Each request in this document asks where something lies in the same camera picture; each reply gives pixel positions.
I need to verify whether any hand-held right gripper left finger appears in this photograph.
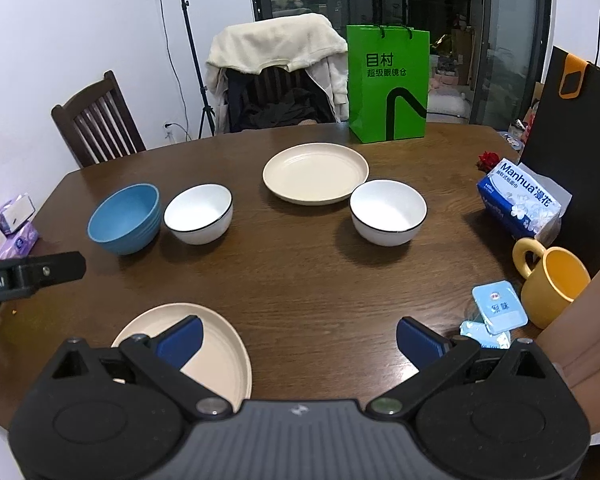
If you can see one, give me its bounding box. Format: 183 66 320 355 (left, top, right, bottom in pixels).
50 315 233 418

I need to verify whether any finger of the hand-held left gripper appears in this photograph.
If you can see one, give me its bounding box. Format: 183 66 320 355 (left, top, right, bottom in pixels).
10 252 87 293

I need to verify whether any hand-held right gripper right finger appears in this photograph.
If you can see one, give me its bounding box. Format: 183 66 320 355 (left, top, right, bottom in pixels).
367 316 553 418

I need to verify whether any beige plate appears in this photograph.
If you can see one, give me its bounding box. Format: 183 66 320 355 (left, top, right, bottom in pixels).
111 302 253 411
262 143 370 206

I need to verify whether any blue bowl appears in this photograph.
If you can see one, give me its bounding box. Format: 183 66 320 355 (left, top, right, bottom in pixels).
87 183 161 256

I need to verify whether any white bowl with black rim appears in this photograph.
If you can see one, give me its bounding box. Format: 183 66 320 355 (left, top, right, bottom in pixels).
349 179 428 247
163 184 234 246

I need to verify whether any blue yogurt cup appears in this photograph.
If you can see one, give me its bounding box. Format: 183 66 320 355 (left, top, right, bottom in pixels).
459 319 512 350
471 280 528 336

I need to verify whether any purple and white tissue pack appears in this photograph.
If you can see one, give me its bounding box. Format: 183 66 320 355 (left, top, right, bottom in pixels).
0 192 37 235

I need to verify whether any yellow mug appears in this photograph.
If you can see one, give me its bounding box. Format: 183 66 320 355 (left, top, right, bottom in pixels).
511 237 592 330

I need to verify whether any dark wooden chair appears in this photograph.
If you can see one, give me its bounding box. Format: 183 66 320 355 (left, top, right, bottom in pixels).
51 70 147 168

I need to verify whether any pink suitcase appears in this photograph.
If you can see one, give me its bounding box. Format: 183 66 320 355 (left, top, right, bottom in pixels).
537 252 600 436

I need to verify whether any blue tissue pack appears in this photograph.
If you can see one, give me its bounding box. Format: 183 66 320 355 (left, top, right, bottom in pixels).
476 157 573 241

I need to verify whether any black paper bag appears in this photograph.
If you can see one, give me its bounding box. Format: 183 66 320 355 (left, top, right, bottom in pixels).
520 7 600 306

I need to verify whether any dark navy garment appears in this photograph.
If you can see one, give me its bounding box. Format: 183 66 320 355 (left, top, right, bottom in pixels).
225 67 261 133

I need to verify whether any black garment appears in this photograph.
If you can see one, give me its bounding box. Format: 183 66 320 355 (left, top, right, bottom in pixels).
240 87 331 131

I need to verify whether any green paper bag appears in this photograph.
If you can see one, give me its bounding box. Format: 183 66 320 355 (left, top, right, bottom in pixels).
346 24 431 144

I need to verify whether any wooden chair with clothes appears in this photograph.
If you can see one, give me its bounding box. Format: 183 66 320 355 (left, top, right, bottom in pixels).
227 65 338 133

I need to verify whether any black tripod light stand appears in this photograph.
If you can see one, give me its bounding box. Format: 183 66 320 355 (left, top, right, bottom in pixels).
172 0 216 138

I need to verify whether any chair draped with cream coat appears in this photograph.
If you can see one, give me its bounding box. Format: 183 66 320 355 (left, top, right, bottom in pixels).
204 14 351 133

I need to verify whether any dark glass sliding door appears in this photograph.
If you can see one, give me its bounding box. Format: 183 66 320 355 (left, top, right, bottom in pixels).
247 0 553 128

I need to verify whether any black power cable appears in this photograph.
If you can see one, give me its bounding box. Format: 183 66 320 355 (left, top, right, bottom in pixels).
150 0 191 142

